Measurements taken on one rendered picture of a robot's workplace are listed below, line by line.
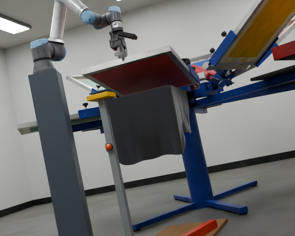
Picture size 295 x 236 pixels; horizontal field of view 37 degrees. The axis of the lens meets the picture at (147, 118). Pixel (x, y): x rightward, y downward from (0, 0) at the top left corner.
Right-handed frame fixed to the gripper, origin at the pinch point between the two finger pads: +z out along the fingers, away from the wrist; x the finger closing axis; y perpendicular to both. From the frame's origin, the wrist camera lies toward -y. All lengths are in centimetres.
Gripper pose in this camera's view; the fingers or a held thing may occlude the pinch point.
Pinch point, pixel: (125, 59)
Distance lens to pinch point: 269.1
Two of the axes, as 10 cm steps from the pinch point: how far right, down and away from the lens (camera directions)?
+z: 1.6, 9.6, -2.3
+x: -3.2, -1.7, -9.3
